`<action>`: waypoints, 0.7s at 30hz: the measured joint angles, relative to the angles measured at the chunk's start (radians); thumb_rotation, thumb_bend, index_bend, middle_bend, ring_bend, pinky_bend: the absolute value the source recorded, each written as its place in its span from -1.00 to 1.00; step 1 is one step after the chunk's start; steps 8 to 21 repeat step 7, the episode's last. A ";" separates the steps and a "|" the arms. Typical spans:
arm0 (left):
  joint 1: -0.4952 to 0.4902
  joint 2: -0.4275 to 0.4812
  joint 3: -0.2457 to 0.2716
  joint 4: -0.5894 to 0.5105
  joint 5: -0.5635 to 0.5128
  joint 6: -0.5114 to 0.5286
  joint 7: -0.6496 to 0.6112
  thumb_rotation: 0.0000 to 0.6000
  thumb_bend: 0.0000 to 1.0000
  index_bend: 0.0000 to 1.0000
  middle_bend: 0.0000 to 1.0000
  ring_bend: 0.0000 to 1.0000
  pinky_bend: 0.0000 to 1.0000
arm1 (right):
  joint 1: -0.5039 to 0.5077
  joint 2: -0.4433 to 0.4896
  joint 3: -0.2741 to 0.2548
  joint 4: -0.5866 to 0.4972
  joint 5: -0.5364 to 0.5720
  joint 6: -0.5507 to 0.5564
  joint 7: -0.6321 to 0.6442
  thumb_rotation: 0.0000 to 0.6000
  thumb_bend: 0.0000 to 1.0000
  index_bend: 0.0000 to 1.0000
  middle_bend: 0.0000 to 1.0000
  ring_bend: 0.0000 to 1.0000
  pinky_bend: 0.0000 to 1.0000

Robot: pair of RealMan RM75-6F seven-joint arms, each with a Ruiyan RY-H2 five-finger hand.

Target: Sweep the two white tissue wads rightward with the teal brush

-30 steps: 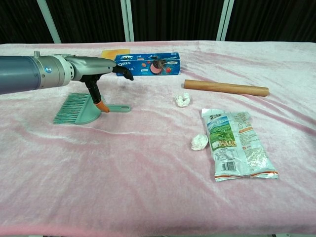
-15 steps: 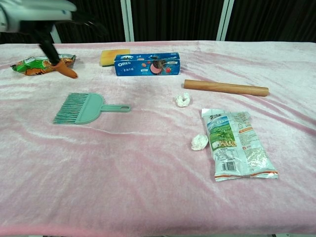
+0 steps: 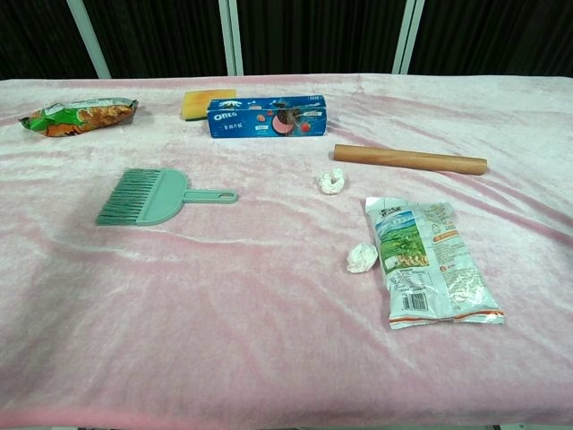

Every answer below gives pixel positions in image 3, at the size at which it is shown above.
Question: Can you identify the white paper ball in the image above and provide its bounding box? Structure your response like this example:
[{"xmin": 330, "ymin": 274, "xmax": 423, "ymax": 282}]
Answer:
[
  {"xmin": 315, "ymin": 168, "xmax": 346, "ymax": 196},
  {"xmin": 346, "ymin": 242, "xmax": 380, "ymax": 275}
]

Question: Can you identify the grey-green scrub brush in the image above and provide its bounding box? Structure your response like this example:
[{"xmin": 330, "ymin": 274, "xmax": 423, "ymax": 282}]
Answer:
[{"xmin": 95, "ymin": 167, "xmax": 240, "ymax": 228}]

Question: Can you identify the blue Oreo cookie box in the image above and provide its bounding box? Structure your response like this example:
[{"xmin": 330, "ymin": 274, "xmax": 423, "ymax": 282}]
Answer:
[{"xmin": 206, "ymin": 93, "xmax": 328, "ymax": 140}]

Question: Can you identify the pink velvet tablecloth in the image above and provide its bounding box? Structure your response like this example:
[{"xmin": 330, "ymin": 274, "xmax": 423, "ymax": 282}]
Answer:
[{"xmin": 0, "ymin": 73, "xmax": 573, "ymax": 430}]

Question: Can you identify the wooden rolling pin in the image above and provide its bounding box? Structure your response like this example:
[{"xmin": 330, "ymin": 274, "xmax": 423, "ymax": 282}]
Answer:
[{"xmin": 332, "ymin": 143, "xmax": 489, "ymax": 176}]

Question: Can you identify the yellow sponge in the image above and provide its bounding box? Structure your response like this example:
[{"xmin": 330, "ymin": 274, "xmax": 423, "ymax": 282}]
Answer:
[{"xmin": 180, "ymin": 88, "xmax": 237, "ymax": 122}]

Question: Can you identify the white green snack bag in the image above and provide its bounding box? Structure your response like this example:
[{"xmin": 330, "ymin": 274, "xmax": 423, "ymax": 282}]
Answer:
[{"xmin": 363, "ymin": 195, "xmax": 506, "ymax": 331}]

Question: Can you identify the green orange snack packet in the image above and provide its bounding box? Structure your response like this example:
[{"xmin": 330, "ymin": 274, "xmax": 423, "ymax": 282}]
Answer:
[{"xmin": 18, "ymin": 97, "xmax": 140, "ymax": 138}]

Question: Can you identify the white partition post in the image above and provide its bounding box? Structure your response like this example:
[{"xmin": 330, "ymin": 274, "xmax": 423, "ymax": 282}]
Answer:
[
  {"xmin": 65, "ymin": 0, "xmax": 112, "ymax": 81},
  {"xmin": 218, "ymin": 0, "xmax": 245, "ymax": 77},
  {"xmin": 391, "ymin": 0, "xmax": 425, "ymax": 76}
]

